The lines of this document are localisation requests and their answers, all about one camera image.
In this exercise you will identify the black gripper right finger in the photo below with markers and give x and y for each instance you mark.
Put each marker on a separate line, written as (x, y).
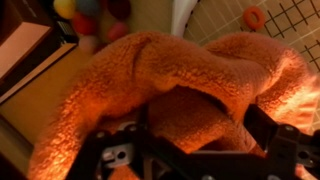
(286, 143)

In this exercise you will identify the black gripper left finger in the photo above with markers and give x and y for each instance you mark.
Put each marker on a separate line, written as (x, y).
(110, 150)

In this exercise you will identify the white blue tennis racket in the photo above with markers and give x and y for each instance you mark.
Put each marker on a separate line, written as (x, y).
(226, 20)

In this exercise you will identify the orange terry towel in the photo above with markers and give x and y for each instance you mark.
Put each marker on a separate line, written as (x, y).
(186, 86)

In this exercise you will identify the colourful felt ball garland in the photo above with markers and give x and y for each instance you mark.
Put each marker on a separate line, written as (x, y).
(83, 20)

